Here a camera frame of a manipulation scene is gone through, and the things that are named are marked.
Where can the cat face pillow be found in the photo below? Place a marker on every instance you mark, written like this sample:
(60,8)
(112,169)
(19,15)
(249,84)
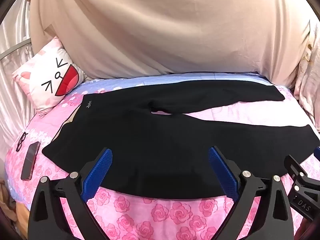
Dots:
(47,80)

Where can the smartphone with red case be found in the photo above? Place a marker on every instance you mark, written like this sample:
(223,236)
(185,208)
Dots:
(30,161)

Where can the metal curtain rod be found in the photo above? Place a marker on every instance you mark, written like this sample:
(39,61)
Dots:
(15,47)

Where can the white satin curtain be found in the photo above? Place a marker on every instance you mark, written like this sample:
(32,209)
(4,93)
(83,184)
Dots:
(15,25)

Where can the beige duvet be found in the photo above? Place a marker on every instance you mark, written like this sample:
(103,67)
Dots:
(162,30)

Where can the black eyeglasses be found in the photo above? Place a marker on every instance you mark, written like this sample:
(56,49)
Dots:
(21,142)

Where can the pink rose print bedsheet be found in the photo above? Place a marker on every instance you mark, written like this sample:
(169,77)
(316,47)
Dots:
(162,217)

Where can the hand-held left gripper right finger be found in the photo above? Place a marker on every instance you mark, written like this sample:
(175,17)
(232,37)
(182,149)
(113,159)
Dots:
(221,172)

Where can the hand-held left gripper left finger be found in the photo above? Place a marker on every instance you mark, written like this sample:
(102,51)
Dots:
(98,172)

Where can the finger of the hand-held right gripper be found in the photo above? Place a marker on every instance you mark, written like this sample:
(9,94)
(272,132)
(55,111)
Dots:
(297,172)
(317,153)

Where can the pale floral fleece blanket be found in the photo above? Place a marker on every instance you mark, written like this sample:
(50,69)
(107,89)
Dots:
(308,80)

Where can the black pants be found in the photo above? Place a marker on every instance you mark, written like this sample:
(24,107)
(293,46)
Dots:
(150,142)

